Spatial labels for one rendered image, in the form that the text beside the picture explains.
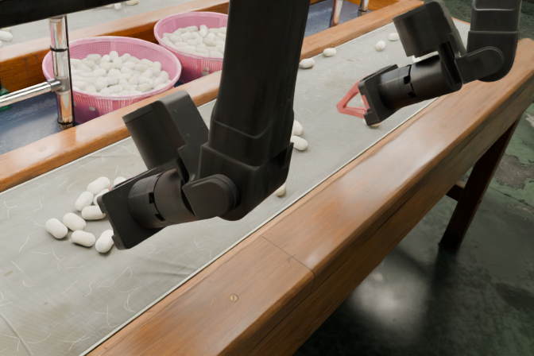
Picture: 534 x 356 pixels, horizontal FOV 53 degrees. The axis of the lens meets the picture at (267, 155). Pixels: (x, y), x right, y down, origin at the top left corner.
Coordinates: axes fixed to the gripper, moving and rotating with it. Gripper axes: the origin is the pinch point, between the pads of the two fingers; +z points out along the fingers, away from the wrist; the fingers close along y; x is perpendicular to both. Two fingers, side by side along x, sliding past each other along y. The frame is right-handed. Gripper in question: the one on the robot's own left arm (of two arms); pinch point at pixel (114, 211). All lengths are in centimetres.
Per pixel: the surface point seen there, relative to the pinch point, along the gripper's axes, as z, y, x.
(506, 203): 36, -173, 77
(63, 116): 21.9, -10.1, -15.1
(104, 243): 4.3, 0.9, 3.5
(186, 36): 39, -56, -25
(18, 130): 40.9, -10.0, -17.2
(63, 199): 15.0, -1.3, -3.3
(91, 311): 0.5, 7.7, 9.2
